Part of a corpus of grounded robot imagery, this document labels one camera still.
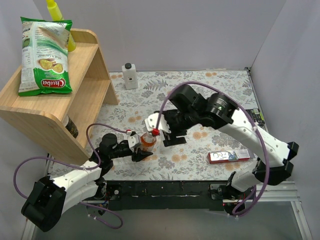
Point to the wooden shelf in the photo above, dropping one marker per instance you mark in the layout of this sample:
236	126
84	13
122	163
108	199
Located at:
40	117

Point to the aluminium frame rail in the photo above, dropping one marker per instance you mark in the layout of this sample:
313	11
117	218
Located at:
278	215

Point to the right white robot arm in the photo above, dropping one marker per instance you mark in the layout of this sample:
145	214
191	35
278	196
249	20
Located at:
221	113

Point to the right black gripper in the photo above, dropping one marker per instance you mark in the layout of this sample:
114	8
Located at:
175	130

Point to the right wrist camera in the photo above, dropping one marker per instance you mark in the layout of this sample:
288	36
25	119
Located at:
156	123

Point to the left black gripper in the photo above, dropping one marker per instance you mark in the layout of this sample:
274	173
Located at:
135	152

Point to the floral table mat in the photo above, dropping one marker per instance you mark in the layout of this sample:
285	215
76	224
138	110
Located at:
180	162

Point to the black green box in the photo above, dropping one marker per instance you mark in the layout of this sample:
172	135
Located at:
257	116

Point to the orange soda bottle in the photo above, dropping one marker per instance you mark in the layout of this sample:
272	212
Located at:
148	142

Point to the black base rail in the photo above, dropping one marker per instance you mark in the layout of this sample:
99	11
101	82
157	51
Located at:
120	195

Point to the green chips bag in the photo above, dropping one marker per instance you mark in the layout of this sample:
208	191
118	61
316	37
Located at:
44	61

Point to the red white toothpaste box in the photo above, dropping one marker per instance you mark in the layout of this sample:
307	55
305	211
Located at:
228	156

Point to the white square bottle black cap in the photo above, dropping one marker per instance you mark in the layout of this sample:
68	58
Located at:
130	76

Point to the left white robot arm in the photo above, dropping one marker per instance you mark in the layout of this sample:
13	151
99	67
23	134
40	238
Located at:
51	197

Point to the dark jar under shelf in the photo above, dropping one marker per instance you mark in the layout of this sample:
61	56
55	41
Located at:
70	126

